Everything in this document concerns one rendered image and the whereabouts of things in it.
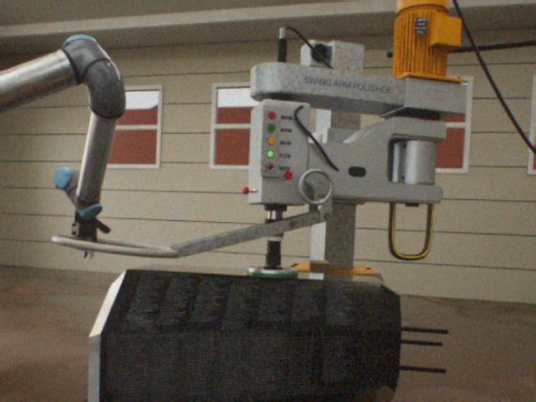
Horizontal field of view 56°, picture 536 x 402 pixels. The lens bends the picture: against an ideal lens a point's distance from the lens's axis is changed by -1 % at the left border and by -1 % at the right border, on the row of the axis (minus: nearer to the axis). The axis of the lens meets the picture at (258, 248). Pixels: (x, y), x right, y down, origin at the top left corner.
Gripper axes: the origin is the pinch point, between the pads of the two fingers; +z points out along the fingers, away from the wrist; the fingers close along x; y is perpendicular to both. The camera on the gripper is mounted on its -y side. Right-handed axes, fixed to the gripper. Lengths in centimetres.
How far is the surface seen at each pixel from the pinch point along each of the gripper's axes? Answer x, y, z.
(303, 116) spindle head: 65, -55, -67
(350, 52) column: 30, -128, -122
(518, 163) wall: -66, -678, -149
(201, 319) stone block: 52, -24, 18
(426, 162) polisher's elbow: 93, -108, -56
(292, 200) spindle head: 65, -54, -32
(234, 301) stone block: 56, -36, 11
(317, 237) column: 20, -128, -17
